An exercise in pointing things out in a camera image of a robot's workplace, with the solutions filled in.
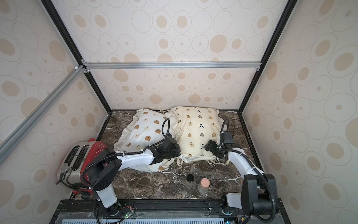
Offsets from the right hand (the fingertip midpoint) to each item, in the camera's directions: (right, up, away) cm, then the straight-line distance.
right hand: (214, 148), depth 89 cm
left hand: (-18, -1, -1) cm, 18 cm away
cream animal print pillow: (-12, +14, +5) cm, 19 cm away
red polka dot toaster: (-77, -2, -15) cm, 79 cm away
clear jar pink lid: (-9, -17, -16) cm, 25 cm away
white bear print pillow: (-45, +12, +6) cm, 47 cm away
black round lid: (-16, -13, -14) cm, 25 cm away
